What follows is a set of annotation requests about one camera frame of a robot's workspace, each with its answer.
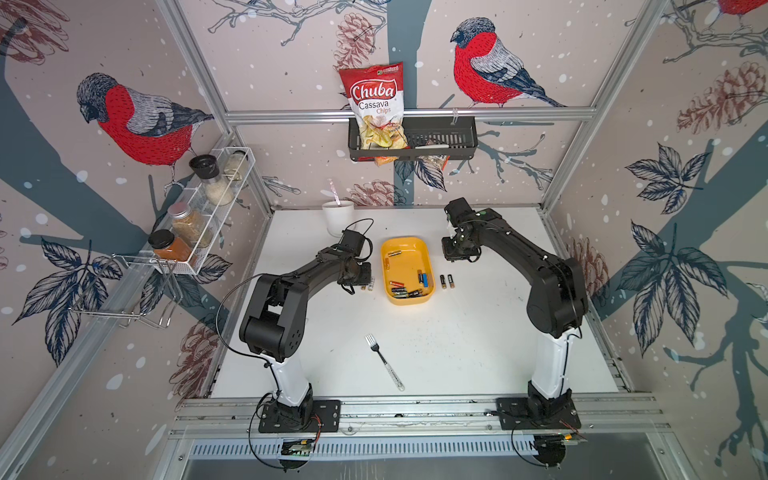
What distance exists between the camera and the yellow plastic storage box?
0.96m

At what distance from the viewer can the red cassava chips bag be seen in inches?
32.6

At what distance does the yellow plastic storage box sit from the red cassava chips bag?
1.17ft
